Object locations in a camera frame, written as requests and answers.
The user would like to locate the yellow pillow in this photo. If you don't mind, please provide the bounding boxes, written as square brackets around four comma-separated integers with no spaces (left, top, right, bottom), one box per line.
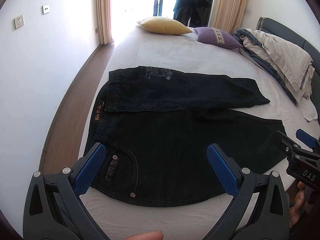
[138,16,192,35]

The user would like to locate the right beige curtain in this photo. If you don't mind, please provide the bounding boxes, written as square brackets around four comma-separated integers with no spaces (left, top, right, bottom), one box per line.
[208,0,247,34]

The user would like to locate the white wall socket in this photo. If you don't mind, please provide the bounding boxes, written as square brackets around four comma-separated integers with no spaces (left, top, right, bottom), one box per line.
[14,15,24,29]

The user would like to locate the black denim pants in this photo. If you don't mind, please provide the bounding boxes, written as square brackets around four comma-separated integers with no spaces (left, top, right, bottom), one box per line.
[85,66,285,207]

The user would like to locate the black clothes on chair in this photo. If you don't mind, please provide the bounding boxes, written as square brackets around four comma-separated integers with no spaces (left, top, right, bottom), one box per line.
[173,0,211,28]

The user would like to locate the beige grey folded duvet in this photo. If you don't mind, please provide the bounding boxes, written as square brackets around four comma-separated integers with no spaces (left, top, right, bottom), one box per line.
[234,28,318,122]

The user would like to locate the dark grey headboard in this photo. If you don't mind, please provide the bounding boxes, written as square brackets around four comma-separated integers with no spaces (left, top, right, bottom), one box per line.
[256,17,319,68]

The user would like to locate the white bed mattress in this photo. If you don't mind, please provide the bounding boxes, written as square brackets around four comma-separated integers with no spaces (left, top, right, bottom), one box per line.
[37,24,320,240]

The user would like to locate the person right hand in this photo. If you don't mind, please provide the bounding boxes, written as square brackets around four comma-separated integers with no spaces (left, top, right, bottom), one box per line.
[289,182,306,228]

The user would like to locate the purple patterned pillow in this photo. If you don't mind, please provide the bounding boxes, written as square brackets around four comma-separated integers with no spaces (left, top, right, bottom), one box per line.
[194,27,242,49]

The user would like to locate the beige curtain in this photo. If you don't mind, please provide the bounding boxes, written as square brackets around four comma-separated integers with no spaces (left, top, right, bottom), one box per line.
[208,0,247,34]
[95,0,113,45]

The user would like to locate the left beige curtain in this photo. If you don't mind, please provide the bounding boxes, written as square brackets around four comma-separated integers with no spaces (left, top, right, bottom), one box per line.
[95,0,113,45]

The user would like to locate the person left hand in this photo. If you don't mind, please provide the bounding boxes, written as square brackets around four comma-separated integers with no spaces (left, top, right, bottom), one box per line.
[125,231,164,240]

